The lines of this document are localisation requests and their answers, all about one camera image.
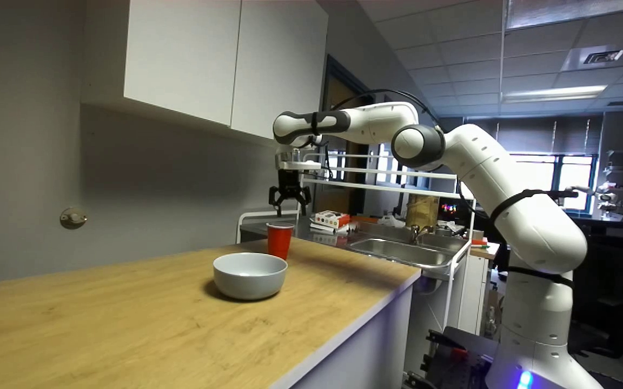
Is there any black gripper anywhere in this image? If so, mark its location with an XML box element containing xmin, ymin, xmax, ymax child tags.
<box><xmin>266</xmin><ymin>166</ymin><xmax>313</xmax><ymax>218</ymax></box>

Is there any orange plastic cup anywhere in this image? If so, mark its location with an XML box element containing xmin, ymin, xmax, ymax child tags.
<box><xmin>264</xmin><ymin>220</ymin><xmax>299</xmax><ymax>261</ymax></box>

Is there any gray bowl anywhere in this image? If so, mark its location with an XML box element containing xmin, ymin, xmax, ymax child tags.
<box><xmin>209</xmin><ymin>251</ymin><xmax>290</xmax><ymax>302</ymax></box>

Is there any red and white package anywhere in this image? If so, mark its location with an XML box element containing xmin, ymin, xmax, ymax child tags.
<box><xmin>309</xmin><ymin>209</ymin><xmax>357</xmax><ymax>234</ymax></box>

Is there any dark framed wooden door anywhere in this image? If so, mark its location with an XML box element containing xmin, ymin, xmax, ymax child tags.
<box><xmin>310</xmin><ymin>54</ymin><xmax>383</xmax><ymax>217</ymax></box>

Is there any stainless steel sink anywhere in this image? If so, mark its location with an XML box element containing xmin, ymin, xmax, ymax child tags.
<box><xmin>295</xmin><ymin>218</ymin><xmax>472</xmax><ymax>272</ymax></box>

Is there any brown paper bag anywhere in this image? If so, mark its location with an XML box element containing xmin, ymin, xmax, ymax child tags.
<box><xmin>404</xmin><ymin>192</ymin><xmax>441</xmax><ymax>234</ymax></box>

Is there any black equipment box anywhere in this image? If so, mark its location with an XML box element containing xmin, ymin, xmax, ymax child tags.
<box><xmin>418</xmin><ymin>325</ymin><xmax>505</xmax><ymax>389</ymax></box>

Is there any ceiling light panel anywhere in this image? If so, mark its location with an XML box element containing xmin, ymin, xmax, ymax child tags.
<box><xmin>502</xmin><ymin>83</ymin><xmax>610</xmax><ymax>104</ymax></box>

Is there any window with blinds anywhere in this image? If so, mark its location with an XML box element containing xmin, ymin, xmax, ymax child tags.
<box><xmin>469</xmin><ymin>117</ymin><xmax>606</xmax><ymax>215</ymax></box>

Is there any ceiling air vent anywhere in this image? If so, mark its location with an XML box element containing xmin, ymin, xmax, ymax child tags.
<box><xmin>560</xmin><ymin>44</ymin><xmax>623</xmax><ymax>74</ymax></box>

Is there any black office chair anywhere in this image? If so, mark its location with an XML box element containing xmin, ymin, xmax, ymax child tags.
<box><xmin>572</xmin><ymin>232</ymin><xmax>623</xmax><ymax>358</ymax></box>

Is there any white wire rack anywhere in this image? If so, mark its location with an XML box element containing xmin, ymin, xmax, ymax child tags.
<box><xmin>235</xmin><ymin>149</ymin><xmax>480</xmax><ymax>332</ymax></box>

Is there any white wall cabinet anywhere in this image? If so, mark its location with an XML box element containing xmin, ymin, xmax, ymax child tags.
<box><xmin>79</xmin><ymin>0</ymin><xmax>330</xmax><ymax>152</ymax></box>

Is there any round metal wall knob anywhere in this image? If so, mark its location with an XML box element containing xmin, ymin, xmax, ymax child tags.
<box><xmin>57</xmin><ymin>206</ymin><xmax>91</xmax><ymax>232</ymax></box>

